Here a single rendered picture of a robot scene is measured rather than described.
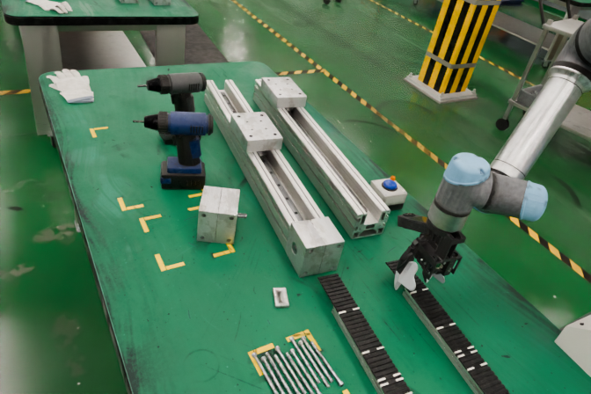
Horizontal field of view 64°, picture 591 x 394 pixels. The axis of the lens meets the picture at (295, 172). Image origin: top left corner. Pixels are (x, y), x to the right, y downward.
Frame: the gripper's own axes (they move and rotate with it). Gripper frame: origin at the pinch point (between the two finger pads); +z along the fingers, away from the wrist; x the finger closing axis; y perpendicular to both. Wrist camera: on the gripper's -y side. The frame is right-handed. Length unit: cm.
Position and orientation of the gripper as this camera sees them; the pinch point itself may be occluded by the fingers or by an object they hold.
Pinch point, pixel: (410, 280)
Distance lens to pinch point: 117.5
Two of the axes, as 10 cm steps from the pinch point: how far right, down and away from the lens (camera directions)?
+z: -1.6, 8.1, 5.6
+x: 9.1, -1.0, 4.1
